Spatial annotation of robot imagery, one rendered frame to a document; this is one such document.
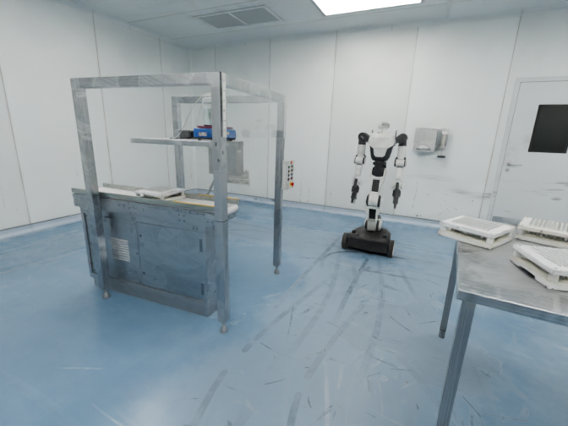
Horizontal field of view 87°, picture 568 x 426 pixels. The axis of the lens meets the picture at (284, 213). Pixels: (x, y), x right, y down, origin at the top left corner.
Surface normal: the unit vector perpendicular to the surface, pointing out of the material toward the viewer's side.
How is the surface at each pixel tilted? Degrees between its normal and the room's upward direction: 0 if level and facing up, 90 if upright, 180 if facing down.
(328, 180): 90
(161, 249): 90
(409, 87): 90
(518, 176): 90
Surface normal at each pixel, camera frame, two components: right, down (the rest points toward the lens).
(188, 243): -0.36, 0.23
